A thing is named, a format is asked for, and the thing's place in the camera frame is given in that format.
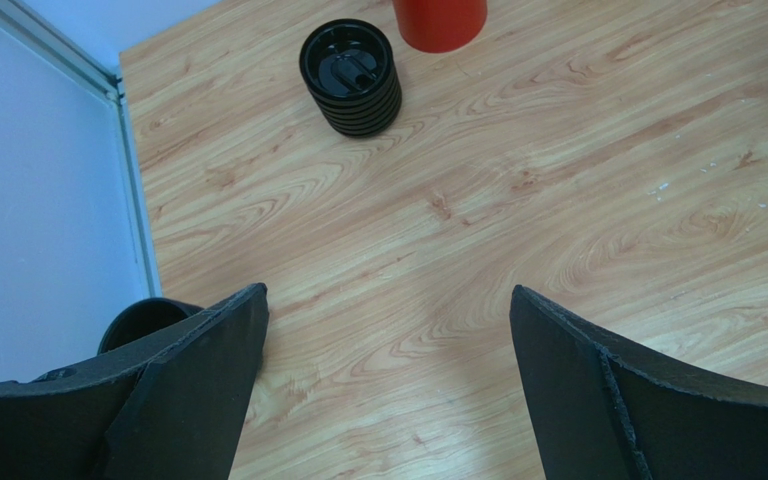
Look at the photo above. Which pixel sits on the black coffee cup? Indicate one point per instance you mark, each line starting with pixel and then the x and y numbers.
pixel 143 318

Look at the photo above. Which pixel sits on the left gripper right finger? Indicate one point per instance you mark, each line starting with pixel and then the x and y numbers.
pixel 605 407

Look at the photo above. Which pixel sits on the stack of black lids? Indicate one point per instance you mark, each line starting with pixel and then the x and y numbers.
pixel 348 68

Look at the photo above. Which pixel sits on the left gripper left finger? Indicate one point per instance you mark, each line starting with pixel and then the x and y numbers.
pixel 170 405

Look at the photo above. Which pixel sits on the red straw cup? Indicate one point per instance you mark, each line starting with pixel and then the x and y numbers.
pixel 439 26

